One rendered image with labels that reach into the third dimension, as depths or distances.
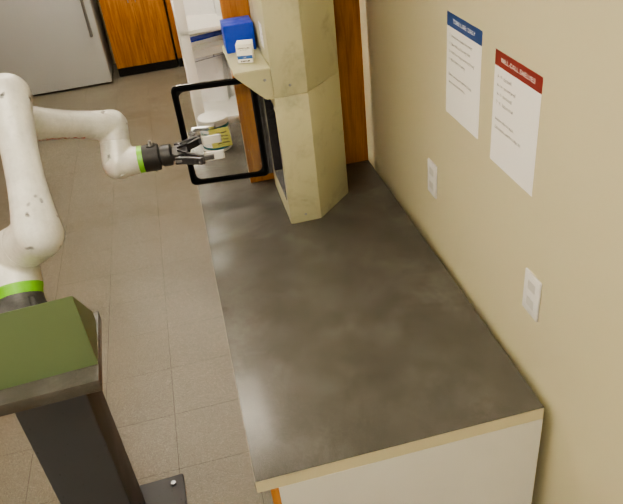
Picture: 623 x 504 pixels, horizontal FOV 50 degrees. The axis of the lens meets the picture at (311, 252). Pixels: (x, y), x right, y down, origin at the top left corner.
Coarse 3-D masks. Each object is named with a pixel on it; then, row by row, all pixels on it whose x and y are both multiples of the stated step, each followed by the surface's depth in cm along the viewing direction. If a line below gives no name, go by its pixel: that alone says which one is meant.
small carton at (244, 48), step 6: (240, 42) 211; (246, 42) 210; (252, 42) 213; (240, 48) 210; (246, 48) 210; (252, 48) 212; (240, 54) 211; (246, 54) 211; (252, 54) 211; (240, 60) 212; (246, 60) 212; (252, 60) 212
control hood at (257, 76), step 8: (224, 48) 228; (256, 48) 224; (232, 56) 220; (256, 56) 217; (232, 64) 213; (240, 64) 212; (248, 64) 211; (256, 64) 210; (264, 64) 210; (232, 72) 207; (240, 72) 206; (248, 72) 206; (256, 72) 206; (264, 72) 207; (240, 80) 206; (248, 80) 207; (256, 80) 207; (264, 80) 208; (256, 88) 209; (264, 88) 209; (272, 88) 210; (264, 96) 211; (272, 96) 211
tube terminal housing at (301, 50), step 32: (256, 0) 205; (288, 0) 197; (320, 0) 207; (256, 32) 221; (288, 32) 202; (320, 32) 211; (288, 64) 207; (320, 64) 216; (288, 96) 213; (320, 96) 220; (288, 128) 218; (320, 128) 225; (288, 160) 224; (320, 160) 230; (288, 192) 231; (320, 192) 235
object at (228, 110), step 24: (192, 96) 240; (216, 96) 241; (240, 96) 242; (192, 120) 245; (216, 120) 246; (240, 120) 247; (216, 144) 251; (240, 144) 252; (216, 168) 256; (240, 168) 257
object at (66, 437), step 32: (32, 416) 190; (64, 416) 193; (96, 416) 197; (32, 448) 196; (64, 448) 199; (96, 448) 202; (64, 480) 206; (96, 480) 209; (128, 480) 224; (160, 480) 265
